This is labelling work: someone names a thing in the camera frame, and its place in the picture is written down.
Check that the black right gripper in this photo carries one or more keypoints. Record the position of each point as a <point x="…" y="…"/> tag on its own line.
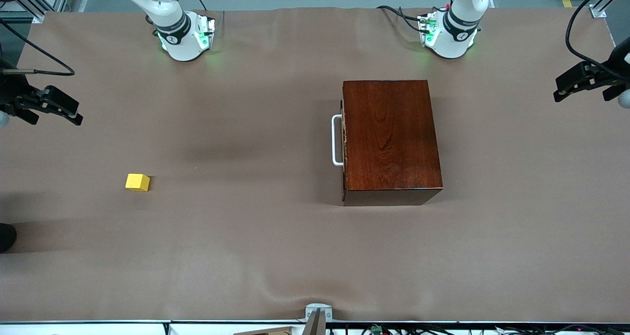
<point x="11" y="93"/>

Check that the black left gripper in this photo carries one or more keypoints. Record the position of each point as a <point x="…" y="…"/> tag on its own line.
<point x="612" y="75"/>

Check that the yellow wooden block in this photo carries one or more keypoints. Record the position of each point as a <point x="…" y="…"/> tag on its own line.
<point x="137" y="182"/>

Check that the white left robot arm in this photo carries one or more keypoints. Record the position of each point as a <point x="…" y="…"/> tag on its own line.
<point x="453" y="42"/>

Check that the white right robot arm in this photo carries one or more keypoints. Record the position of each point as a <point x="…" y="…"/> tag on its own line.
<point x="179" y="40"/>

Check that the black round object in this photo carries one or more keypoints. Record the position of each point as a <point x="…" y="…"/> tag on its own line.
<point x="6" y="237"/>

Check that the dark brown wooden cabinet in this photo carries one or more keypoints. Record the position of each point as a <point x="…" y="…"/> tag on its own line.
<point x="391" y="138"/>

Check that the brown table cover cloth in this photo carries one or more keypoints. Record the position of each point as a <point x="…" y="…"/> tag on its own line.
<point x="221" y="236"/>

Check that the brown cardboard piece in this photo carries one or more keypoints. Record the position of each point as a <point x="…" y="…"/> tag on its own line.
<point x="268" y="331"/>

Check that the grey metal camera bracket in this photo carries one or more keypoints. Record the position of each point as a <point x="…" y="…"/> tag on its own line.
<point x="315" y="313"/>

